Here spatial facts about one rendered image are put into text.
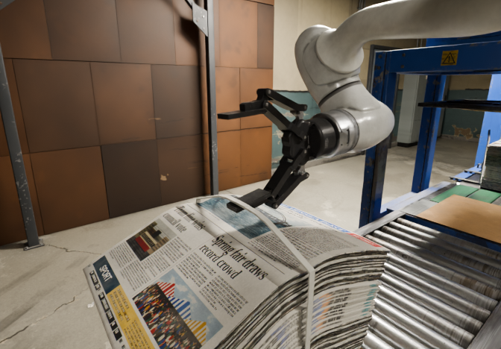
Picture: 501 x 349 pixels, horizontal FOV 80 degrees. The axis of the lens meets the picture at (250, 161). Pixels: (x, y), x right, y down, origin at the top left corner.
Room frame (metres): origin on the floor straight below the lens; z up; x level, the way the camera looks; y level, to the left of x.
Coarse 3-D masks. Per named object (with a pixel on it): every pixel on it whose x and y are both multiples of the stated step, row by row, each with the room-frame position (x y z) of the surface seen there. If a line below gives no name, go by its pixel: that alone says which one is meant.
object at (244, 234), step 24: (192, 216) 0.47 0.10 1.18; (216, 216) 0.47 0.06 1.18; (240, 216) 0.47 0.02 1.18; (240, 240) 0.39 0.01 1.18; (264, 240) 0.40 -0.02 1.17; (264, 264) 0.34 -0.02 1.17; (288, 264) 0.34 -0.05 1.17; (312, 264) 0.34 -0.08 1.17; (288, 288) 0.31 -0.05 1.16; (288, 312) 0.31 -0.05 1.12; (312, 312) 0.34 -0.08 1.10; (288, 336) 0.31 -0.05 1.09; (312, 336) 0.33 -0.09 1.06
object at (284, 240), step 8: (232, 200) 0.45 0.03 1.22; (248, 208) 0.42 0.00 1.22; (256, 216) 0.40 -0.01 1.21; (264, 216) 0.39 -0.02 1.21; (272, 224) 0.38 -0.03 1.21; (280, 232) 0.37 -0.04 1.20; (280, 240) 0.36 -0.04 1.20; (288, 240) 0.36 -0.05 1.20; (288, 248) 0.35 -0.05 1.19; (296, 256) 0.34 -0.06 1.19; (304, 264) 0.33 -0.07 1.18
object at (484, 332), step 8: (496, 312) 0.68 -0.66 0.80; (488, 320) 0.65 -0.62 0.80; (496, 320) 0.65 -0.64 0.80; (488, 328) 0.62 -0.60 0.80; (496, 328) 0.62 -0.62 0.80; (480, 336) 0.60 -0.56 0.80; (488, 336) 0.60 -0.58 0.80; (496, 336) 0.60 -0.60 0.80; (472, 344) 0.58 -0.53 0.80; (480, 344) 0.58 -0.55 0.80; (488, 344) 0.58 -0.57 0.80; (496, 344) 0.58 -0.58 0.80
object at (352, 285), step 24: (288, 216) 0.51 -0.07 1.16; (312, 216) 0.58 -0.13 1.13; (312, 240) 0.40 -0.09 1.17; (336, 240) 0.43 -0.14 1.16; (360, 240) 0.46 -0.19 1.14; (336, 264) 0.37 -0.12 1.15; (360, 264) 0.41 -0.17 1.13; (384, 264) 0.46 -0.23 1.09; (336, 288) 0.37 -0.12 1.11; (360, 288) 0.40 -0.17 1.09; (336, 312) 0.37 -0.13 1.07; (360, 312) 0.41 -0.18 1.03; (336, 336) 0.37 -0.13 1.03; (360, 336) 0.41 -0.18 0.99
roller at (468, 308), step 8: (384, 272) 0.88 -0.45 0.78; (392, 272) 0.87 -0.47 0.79; (400, 272) 0.86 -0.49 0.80; (408, 272) 0.85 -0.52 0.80; (400, 280) 0.84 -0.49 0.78; (408, 280) 0.83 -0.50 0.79; (416, 280) 0.82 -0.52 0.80; (424, 280) 0.81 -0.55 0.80; (416, 288) 0.80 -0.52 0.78; (424, 288) 0.79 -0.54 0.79; (432, 288) 0.78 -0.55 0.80; (440, 288) 0.78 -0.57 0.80; (432, 296) 0.76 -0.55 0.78; (440, 296) 0.75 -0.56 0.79; (448, 296) 0.74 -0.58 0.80; (456, 296) 0.74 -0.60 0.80; (448, 304) 0.73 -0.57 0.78; (456, 304) 0.72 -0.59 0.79; (464, 304) 0.71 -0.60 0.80; (472, 304) 0.71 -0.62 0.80; (464, 312) 0.70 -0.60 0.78; (472, 312) 0.69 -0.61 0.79; (480, 312) 0.68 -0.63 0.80; (488, 312) 0.68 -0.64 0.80; (480, 320) 0.67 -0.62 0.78
